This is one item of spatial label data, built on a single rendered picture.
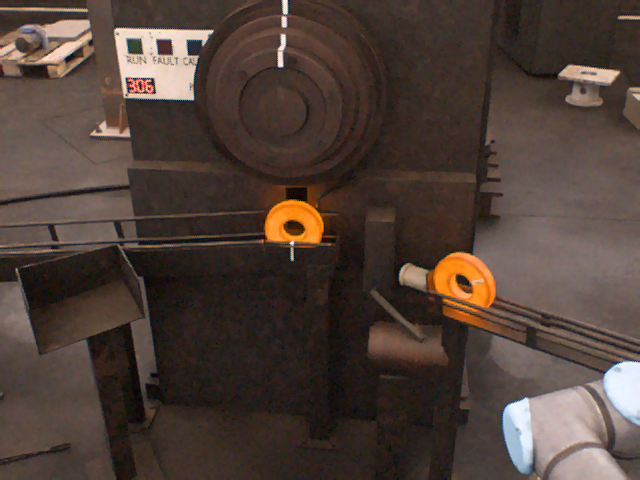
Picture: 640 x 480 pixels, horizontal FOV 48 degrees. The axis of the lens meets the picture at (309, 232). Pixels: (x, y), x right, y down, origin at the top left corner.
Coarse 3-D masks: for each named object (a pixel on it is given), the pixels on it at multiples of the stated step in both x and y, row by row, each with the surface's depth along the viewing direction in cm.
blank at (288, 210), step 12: (288, 204) 190; (300, 204) 190; (276, 216) 191; (288, 216) 191; (300, 216) 190; (312, 216) 190; (264, 228) 194; (276, 228) 193; (312, 228) 192; (288, 240) 195; (300, 240) 194; (312, 240) 194
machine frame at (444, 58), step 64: (128, 0) 181; (192, 0) 179; (384, 0) 173; (448, 0) 171; (384, 64) 181; (448, 64) 179; (192, 128) 196; (384, 128) 189; (448, 128) 187; (192, 192) 200; (256, 192) 197; (320, 192) 194; (384, 192) 192; (448, 192) 189; (192, 320) 222; (256, 320) 218; (384, 320) 212; (192, 384) 235; (256, 384) 231
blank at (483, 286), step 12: (456, 252) 174; (444, 264) 174; (456, 264) 172; (468, 264) 169; (480, 264) 169; (444, 276) 176; (468, 276) 171; (480, 276) 168; (444, 288) 177; (456, 288) 177; (480, 288) 170; (492, 288) 169; (444, 300) 179; (468, 300) 173; (480, 300) 171; (492, 300) 172
